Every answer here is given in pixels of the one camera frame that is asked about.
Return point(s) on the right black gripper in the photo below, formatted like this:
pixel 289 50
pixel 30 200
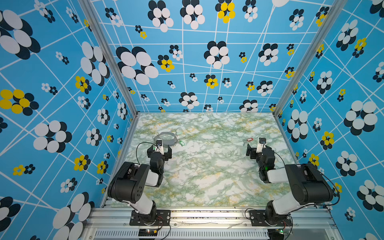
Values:
pixel 250 151

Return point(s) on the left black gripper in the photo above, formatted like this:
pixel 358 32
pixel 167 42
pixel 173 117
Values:
pixel 151 152

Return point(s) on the grey metal key ring plate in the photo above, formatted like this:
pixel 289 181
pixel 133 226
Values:
pixel 169 139

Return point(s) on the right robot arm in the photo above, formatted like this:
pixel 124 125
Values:
pixel 307 184

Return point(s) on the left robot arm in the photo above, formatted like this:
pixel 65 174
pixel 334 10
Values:
pixel 127 186

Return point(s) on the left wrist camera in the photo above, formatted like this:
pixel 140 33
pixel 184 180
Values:
pixel 159 144

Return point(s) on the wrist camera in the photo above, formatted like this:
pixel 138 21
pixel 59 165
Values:
pixel 261 145
pixel 159 144

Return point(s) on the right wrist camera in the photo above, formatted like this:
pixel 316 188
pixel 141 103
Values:
pixel 261 145

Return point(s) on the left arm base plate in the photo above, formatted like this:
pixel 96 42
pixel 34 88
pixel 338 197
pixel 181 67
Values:
pixel 156 218

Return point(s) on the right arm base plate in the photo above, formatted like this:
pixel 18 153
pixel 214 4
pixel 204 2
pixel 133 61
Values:
pixel 262 219

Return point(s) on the aluminium front rail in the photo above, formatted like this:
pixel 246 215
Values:
pixel 308 224

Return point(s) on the perforated cable duct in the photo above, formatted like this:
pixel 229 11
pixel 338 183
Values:
pixel 183 234

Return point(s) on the left corner aluminium post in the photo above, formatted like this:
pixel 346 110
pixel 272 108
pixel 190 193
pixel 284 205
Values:
pixel 107 52

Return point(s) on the corner aluminium post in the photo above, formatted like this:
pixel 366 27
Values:
pixel 323 31
pixel 107 52

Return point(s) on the right corner aluminium post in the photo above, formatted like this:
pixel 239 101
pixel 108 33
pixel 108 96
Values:
pixel 323 31

